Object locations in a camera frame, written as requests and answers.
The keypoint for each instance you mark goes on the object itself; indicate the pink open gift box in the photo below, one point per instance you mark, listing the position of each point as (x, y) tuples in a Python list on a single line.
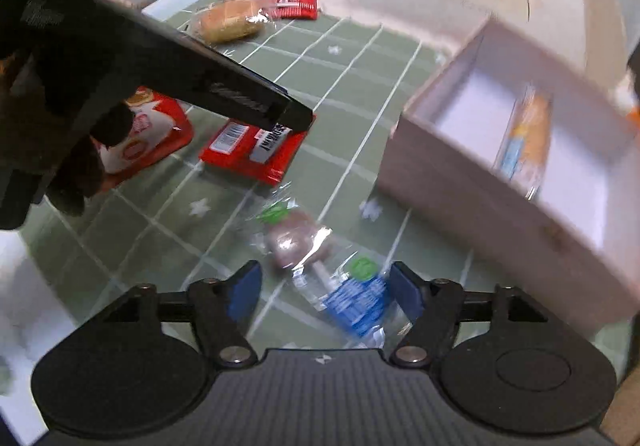
[(575, 247)]

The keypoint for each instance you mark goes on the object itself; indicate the golden bread bun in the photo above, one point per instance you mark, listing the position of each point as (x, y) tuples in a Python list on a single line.
[(229, 21)]

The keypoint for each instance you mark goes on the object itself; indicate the green grid tablecloth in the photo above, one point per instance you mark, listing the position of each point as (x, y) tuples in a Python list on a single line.
[(193, 214)]

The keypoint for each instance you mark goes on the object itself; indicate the long blue biscuit pack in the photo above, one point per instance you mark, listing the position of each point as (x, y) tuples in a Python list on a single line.
[(523, 154)]

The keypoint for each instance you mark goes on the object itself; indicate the red spicy strip packet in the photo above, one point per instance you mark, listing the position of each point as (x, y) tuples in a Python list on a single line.
[(293, 9)]

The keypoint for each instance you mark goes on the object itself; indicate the small clear blue candy pack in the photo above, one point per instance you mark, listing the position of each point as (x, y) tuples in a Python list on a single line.
[(346, 285)]

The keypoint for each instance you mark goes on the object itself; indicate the large red sausage snack pack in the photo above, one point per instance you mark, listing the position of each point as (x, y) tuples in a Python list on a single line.
[(160, 128)]

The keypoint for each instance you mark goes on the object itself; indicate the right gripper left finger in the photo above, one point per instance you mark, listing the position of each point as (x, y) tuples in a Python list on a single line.
[(218, 313)]

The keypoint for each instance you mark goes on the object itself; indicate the red snack packet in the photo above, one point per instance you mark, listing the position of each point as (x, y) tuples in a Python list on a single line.
[(252, 152)]

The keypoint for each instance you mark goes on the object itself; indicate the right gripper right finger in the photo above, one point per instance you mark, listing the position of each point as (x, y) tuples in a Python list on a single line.
[(435, 310)]

